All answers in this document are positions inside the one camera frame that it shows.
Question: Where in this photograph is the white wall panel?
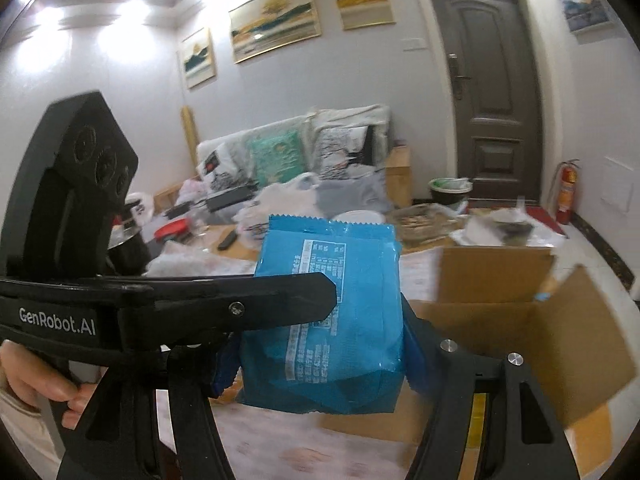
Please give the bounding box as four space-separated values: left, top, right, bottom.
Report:
601 156 635 212

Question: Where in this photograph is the white black red print cushion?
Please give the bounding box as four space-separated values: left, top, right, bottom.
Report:
197 142 237 187

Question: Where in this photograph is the blue snack packet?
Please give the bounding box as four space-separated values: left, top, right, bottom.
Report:
236 214 407 416

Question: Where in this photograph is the teal cushion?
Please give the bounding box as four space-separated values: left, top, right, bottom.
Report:
248 130 307 187

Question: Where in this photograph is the brown cardboard box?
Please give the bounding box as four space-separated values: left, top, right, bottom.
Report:
320 246 638 480

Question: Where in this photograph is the red fire extinguisher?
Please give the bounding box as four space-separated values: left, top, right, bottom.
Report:
550 159 582 225

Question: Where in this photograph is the black pot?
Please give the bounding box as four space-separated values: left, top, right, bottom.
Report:
106 199 152 272

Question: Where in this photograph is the wall poster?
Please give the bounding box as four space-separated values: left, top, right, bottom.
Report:
555 0 617 36

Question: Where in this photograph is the white plate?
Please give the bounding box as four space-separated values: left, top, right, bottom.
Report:
332 210 387 227

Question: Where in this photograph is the small framed landscape painting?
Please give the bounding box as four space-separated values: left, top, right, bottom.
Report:
179 27 219 90

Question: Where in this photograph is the glass tray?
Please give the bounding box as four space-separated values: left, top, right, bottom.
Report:
389 204 463 249

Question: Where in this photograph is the dark brown door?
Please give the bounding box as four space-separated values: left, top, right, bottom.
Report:
419 0 545 205

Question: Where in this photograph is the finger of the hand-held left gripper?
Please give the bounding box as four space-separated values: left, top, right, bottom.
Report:
122 271 337 352

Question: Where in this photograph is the white tree print cushion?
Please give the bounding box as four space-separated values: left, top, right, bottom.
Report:
312 125 374 181

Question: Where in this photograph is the person's left hand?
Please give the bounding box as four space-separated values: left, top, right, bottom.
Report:
0 339 97 431

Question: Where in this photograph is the clear drinking glass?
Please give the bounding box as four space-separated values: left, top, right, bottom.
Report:
187 205 209 247

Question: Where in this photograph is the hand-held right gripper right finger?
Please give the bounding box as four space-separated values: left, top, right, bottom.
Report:
401 302 577 480

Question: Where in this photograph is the wooden side table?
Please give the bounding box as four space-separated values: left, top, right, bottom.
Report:
384 146 413 207

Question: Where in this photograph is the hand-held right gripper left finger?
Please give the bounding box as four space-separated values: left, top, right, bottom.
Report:
57 339 242 480

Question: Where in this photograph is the red lid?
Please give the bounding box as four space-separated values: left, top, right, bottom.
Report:
153 221 190 242

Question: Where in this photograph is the dark plastic-wrapped container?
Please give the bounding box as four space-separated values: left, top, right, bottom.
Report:
491 214 537 247

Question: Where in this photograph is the white covered sofa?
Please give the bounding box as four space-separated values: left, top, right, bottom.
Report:
195 104 394 213

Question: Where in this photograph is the green white bowl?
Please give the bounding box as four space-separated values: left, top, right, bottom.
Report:
429 176 474 207

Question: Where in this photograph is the white plastic bag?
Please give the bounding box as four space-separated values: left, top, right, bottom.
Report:
234 172 332 247

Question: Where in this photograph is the wooden roll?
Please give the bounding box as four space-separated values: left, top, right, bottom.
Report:
180 105 201 171

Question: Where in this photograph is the wide framed landscape painting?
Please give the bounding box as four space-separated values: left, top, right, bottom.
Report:
228 0 322 65

